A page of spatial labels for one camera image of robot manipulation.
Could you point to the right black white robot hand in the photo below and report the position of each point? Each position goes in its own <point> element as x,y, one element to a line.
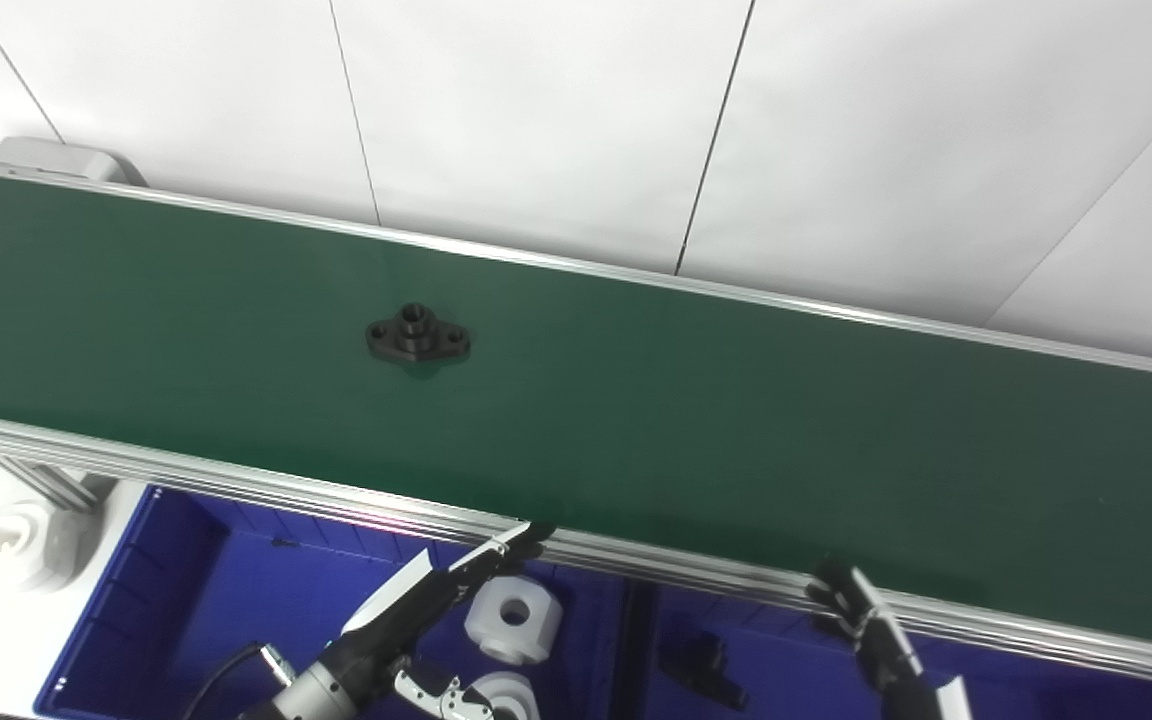
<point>886,660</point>

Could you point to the black flange part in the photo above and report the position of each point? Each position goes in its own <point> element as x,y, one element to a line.
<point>701,670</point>
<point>416,340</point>

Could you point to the grey conveyor end cap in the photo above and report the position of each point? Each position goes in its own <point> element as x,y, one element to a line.
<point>56,160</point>

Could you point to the blue plastic bin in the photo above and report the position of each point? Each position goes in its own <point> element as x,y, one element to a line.
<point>796,680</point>
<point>216,620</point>

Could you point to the white cylindrical plastic part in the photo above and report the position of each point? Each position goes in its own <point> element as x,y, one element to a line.
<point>36,545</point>
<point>511,695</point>
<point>511,630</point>

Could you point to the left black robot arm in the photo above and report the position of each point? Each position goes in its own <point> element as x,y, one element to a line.
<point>311,695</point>

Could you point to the green conveyor belt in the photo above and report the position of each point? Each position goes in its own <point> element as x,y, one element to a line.
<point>636,420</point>

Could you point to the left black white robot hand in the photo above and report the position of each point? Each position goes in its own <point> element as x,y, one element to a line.
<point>386,625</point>

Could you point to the aluminium conveyor leg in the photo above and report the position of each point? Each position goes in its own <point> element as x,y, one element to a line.
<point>46,480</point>

